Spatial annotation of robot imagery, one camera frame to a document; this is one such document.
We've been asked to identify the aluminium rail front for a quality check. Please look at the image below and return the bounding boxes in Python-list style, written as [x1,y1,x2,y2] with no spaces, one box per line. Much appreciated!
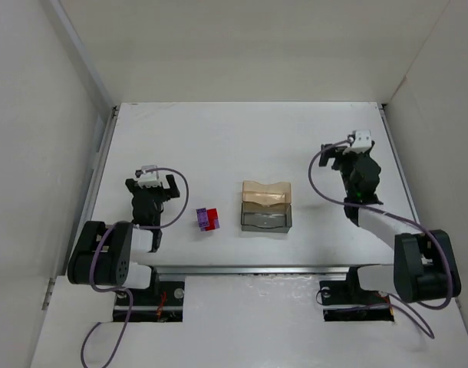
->
[153,264,396,278]

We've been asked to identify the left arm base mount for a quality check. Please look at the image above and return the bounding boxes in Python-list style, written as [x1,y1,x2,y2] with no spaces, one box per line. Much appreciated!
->
[123,264,185,323]

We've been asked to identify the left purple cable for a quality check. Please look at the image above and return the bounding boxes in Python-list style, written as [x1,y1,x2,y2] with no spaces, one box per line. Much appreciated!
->
[79,167,190,368]

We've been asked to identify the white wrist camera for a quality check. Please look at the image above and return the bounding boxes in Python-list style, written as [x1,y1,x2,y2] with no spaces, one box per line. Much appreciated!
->
[135,165,162,188]
[343,130,374,154]

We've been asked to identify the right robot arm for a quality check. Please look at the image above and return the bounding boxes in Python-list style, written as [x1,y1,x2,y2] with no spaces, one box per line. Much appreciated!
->
[313,140,462,309]

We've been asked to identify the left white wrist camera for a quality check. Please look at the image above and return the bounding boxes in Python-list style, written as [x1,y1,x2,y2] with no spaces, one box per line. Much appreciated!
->
[135,165,162,188]

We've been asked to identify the orange transparent container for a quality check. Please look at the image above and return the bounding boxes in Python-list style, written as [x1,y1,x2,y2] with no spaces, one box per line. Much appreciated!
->
[242,180,292,208]

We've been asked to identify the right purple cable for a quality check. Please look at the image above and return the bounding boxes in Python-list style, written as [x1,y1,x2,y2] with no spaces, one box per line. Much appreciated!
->
[308,140,456,340]

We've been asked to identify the purple cable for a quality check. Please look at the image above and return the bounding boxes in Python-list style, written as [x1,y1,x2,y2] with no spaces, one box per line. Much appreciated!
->
[308,140,456,340]
[79,167,190,368]

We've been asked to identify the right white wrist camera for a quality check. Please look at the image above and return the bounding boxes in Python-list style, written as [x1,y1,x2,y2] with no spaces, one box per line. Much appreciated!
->
[343,130,374,154]

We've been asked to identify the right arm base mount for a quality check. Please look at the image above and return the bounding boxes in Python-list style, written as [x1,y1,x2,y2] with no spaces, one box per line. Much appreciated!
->
[318,267,394,322]

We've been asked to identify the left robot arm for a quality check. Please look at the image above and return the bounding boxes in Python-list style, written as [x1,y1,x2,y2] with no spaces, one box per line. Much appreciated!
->
[67,169,180,291]

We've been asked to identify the red lego brick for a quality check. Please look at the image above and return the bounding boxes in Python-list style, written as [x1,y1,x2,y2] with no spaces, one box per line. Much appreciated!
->
[201,209,219,232]

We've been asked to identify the grey transparent container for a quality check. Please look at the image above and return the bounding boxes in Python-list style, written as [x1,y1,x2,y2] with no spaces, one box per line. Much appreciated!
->
[240,202,292,234]

